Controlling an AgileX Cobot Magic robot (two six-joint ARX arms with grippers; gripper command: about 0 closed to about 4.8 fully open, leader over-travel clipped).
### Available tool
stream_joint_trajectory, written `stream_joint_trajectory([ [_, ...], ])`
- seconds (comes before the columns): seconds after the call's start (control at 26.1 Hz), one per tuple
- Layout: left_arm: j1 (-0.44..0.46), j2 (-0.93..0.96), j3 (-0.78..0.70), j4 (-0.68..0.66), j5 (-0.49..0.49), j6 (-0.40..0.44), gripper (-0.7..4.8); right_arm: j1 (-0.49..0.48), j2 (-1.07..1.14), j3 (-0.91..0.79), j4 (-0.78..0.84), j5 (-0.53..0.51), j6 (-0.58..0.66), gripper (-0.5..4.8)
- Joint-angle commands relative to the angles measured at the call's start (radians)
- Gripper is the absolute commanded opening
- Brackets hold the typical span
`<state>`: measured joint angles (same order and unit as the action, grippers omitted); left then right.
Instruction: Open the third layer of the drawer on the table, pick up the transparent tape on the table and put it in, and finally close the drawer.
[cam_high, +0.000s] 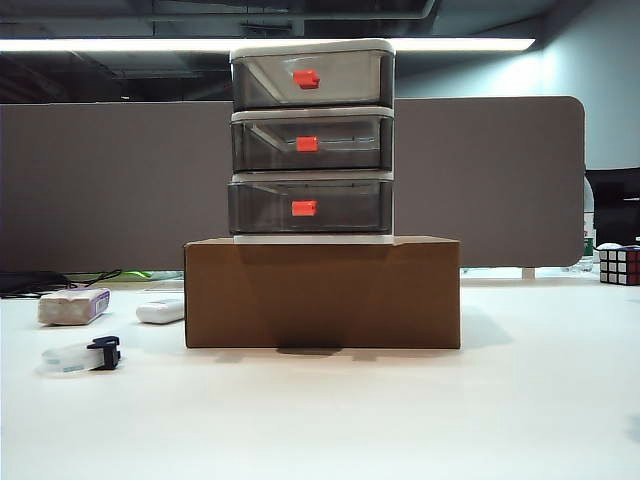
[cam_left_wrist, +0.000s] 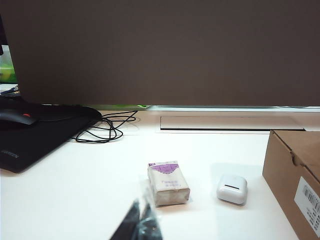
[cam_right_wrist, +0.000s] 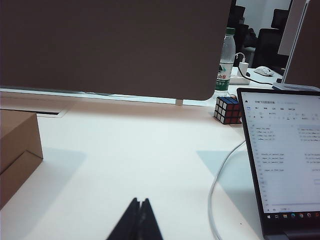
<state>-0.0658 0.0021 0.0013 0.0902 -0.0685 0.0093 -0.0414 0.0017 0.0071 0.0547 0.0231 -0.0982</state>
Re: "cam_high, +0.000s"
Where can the transparent tape with black cutter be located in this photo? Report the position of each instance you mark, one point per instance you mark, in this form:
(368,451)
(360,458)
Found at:
(105,352)

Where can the brown cardboard box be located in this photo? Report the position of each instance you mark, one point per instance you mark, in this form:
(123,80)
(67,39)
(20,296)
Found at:
(320,295)

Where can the black office chair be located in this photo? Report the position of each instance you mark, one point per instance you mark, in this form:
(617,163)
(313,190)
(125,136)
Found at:
(617,205)

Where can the long ceiling light strip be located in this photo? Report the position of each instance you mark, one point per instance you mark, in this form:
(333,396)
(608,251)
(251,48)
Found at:
(150,44)

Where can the purple-edged white eraser block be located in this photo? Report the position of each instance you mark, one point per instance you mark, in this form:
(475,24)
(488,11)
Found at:
(70,306)

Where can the clear bottle with green label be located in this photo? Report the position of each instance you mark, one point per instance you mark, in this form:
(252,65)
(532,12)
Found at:
(588,232)

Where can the white drawer cabinet frame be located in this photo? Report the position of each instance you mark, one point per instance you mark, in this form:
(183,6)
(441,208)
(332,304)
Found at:
(310,46)

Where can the grey desk partition panel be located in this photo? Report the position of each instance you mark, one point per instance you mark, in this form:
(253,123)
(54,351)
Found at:
(100,190)

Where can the white remote control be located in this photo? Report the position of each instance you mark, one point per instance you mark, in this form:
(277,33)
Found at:
(160,311)

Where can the black rubik's cube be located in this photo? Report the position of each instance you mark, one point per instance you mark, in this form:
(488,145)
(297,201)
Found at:
(620,265)

